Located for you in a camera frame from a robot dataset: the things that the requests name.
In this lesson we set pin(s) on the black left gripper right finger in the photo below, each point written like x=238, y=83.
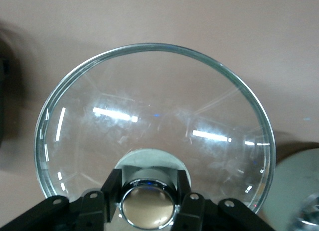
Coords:
x=189, y=203

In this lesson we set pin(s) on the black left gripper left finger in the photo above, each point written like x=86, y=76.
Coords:
x=107, y=198

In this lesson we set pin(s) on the glass pot lid with knob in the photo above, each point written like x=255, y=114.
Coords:
x=154, y=111

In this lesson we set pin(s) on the black rice cooker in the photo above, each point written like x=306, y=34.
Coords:
x=3, y=91

